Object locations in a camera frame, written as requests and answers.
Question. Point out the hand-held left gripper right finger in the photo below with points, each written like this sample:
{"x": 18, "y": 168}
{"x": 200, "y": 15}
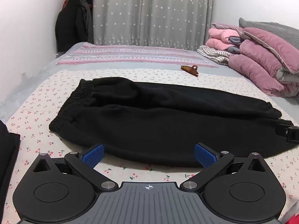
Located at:
{"x": 205, "y": 155}

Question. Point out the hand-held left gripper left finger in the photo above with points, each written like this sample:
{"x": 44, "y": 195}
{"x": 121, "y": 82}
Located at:
{"x": 93, "y": 155}

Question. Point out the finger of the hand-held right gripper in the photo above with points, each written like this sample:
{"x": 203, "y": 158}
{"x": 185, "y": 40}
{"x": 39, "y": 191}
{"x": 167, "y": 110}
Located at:
{"x": 288, "y": 133}

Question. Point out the black pants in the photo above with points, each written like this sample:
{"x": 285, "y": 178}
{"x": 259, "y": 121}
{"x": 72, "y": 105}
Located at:
{"x": 163, "y": 123}

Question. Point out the folded mauve quilt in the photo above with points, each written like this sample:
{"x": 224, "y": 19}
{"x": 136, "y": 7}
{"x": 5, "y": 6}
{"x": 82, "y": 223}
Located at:
{"x": 264, "y": 58}

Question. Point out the dark cloth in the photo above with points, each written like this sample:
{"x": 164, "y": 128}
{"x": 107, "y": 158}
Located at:
{"x": 8, "y": 154}

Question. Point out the brown hair claw clip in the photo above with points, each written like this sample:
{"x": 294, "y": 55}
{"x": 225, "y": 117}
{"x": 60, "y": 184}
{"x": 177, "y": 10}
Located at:
{"x": 190, "y": 69}

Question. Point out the grey striped cloth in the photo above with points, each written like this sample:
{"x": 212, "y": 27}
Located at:
{"x": 215, "y": 54}

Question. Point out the light blue bed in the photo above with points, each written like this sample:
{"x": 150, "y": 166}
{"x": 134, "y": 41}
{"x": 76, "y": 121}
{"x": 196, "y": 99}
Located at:
{"x": 35, "y": 72}

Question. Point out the grey-blue folded garment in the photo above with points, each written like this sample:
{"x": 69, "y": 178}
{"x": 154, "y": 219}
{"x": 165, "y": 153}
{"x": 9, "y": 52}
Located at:
{"x": 233, "y": 43}

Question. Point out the grey pillow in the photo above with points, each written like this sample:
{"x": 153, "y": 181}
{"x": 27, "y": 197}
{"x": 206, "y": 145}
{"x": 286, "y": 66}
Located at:
{"x": 268, "y": 26}

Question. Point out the pink striped blanket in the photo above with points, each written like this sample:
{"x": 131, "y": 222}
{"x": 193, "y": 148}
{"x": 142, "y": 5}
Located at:
{"x": 137, "y": 56}

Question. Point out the folded pink fleece clothes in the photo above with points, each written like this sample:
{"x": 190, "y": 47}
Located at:
{"x": 220, "y": 38}

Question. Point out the hanging dark clothes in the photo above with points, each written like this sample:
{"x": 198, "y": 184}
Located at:
{"x": 72, "y": 21}

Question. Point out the grey star-print curtain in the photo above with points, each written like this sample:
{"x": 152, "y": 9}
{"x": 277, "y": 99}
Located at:
{"x": 151, "y": 14}

